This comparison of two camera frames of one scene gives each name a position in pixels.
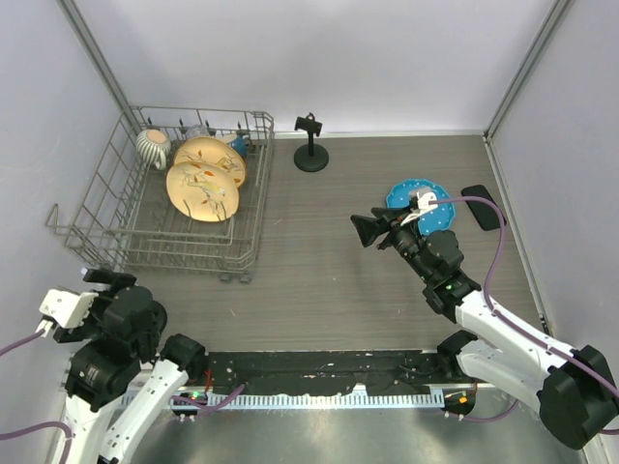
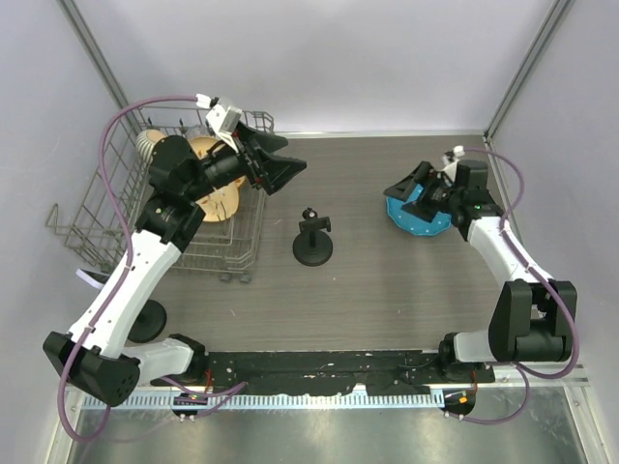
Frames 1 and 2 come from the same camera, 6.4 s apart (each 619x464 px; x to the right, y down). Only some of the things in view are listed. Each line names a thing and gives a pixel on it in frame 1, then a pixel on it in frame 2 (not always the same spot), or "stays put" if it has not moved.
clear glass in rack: x=197 y=130 stays put
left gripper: x=113 y=277 → x=272 y=171
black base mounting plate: x=398 y=370 stays put
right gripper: x=370 y=228 → x=406 y=186
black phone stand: x=310 y=158 → x=313 y=246
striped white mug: x=153 y=147 stays put
